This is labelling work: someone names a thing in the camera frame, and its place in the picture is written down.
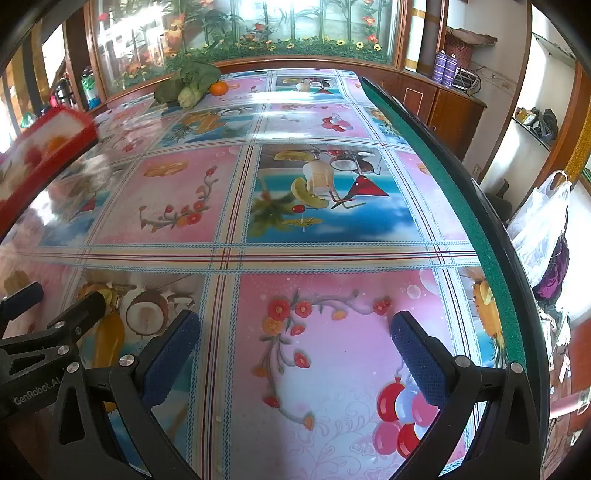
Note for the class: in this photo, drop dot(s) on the wooden cabinet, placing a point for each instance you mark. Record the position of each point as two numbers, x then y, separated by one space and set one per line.
443 115

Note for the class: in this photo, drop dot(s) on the purple bag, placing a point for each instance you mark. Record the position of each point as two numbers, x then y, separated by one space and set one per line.
551 272

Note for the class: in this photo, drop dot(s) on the black bag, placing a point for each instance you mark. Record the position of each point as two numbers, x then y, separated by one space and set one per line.
545 122

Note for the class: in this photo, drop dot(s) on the printed fruit and flower tablecloth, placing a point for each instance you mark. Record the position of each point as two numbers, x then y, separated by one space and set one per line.
323 184

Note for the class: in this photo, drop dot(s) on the glass partition with flower mural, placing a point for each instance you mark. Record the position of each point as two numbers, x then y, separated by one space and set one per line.
277 23

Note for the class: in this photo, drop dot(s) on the small orange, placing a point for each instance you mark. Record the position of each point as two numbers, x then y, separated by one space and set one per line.
218 88

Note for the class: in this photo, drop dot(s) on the red tray with white liner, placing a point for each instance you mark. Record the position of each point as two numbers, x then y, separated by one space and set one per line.
27 184

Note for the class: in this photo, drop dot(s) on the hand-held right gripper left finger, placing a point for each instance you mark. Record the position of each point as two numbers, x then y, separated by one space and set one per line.
171 355

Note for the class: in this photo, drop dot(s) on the red woven basket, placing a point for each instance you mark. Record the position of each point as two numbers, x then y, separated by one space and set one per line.
459 50

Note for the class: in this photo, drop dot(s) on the purple spray can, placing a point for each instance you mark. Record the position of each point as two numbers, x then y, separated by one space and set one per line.
450 70
439 68

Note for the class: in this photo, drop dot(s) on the white plastic bag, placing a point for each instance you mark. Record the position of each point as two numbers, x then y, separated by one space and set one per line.
538 217

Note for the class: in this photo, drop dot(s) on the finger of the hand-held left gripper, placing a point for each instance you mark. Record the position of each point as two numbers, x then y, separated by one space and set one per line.
21 297
78 316

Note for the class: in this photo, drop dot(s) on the green and blue plastic bottle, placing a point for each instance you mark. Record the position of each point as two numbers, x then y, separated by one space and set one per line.
90 90

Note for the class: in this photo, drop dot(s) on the green leafy vegetable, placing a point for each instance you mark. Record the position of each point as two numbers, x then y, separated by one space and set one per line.
198 76

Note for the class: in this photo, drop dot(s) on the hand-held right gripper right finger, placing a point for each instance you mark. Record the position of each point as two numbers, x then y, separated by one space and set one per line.
418 360

